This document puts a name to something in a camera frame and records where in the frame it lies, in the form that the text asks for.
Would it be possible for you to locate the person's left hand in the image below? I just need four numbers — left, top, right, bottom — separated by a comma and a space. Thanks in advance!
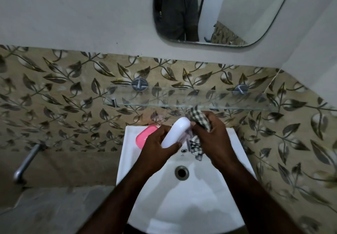
137, 125, 183, 175

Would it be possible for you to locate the person's right hand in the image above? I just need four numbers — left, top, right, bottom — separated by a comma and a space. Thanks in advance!
190, 111, 239, 171

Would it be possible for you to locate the checkered cleaning cloth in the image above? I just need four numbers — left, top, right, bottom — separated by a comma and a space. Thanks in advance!
186, 105, 213, 162

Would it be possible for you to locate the white plastic faucet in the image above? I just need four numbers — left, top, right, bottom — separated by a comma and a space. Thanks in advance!
161, 117, 191, 149

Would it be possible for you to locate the person's left forearm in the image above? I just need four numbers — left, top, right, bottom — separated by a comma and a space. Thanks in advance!
76, 163, 164, 234

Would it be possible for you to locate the person's right forearm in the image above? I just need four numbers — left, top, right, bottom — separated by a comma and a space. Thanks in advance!
219, 160, 306, 234

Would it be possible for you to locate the chrome sink drain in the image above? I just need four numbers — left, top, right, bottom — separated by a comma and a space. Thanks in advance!
175, 165, 190, 181

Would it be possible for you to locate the pink soap dish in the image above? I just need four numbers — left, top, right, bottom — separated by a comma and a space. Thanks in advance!
136, 125, 158, 150

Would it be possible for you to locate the white ceramic sink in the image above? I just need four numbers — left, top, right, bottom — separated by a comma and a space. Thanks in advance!
116, 125, 257, 234

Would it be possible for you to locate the clear glass wall shelf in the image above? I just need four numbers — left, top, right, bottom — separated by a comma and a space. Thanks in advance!
104, 85, 279, 112

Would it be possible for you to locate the chrome round shelf bracket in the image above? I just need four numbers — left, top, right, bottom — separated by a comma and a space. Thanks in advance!
233, 84, 248, 96
131, 77, 148, 92

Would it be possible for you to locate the wall mirror with rounded corners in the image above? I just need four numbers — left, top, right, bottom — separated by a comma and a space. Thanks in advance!
153, 0, 298, 48

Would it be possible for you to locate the chrome wall tap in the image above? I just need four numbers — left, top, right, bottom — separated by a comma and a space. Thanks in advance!
13, 143, 48, 185

